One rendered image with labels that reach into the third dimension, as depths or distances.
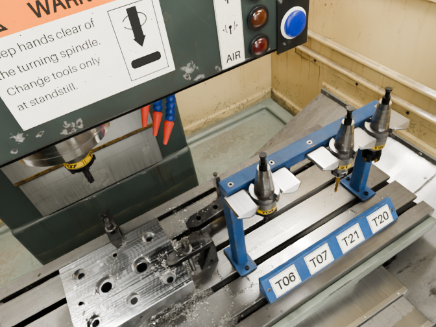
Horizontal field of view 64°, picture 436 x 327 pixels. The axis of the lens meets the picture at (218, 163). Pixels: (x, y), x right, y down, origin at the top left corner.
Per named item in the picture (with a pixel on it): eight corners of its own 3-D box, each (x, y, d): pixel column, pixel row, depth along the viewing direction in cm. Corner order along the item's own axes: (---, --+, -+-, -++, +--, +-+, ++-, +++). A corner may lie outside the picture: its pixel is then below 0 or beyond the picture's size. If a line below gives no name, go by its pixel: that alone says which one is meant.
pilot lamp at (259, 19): (268, 26, 38) (268, 5, 36) (252, 32, 37) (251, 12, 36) (265, 24, 38) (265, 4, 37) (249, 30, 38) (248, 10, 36)
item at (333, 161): (344, 164, 77) (344, 161, 76) (326, 174, 75) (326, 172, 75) (322, 146, 81) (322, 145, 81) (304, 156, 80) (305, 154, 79)
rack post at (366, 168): (375, 194, 107) (399, 119, 86) (362, 202, 106) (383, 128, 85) (351, 175, 114) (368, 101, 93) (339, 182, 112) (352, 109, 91)
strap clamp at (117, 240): (135, 259, 102) (118, 231, 91) (124, 265, 101) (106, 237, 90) (121, 228, 110) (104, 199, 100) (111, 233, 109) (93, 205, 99)
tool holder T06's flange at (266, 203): (265, 180, 77) (264, 173, 75) (285, 196, 74) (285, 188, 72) (244, 196, 75) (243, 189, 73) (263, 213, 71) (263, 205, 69)
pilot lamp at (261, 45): (269, 52, 40) (268, 34, 39) (254, 59, 40) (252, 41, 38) (266, 50, 41) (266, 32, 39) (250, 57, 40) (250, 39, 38)
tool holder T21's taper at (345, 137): (346, 135, 80) (350, 112, 76) (358, 147, 77) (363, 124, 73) (329, 142, 80) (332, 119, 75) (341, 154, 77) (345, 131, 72)
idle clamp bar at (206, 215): (262, 198, 112) (261, 185, 107) (195, 242, 103) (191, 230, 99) (252, 189, 115) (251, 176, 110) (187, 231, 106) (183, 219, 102)
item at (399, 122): (414, 124, 83) (414, 121, 82) (398, 133, 81) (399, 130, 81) (390, 110, 87) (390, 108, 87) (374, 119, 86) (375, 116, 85)
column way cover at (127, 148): (167, 160, 129) (124, 26, 93) (41, 221, 116) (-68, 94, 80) (162, 153, 132) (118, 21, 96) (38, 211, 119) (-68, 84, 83)
